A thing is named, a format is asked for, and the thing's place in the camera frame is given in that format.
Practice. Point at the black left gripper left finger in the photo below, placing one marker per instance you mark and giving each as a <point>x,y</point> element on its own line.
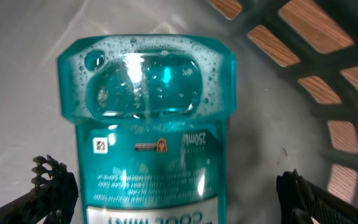
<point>53,198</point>

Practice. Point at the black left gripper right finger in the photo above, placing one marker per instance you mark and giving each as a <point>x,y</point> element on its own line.
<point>303,202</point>

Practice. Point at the teal mouthwash bottle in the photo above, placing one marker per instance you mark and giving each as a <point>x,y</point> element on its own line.
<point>150,113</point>

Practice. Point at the grey plastic mesh basket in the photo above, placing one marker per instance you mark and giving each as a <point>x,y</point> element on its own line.
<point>296,90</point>

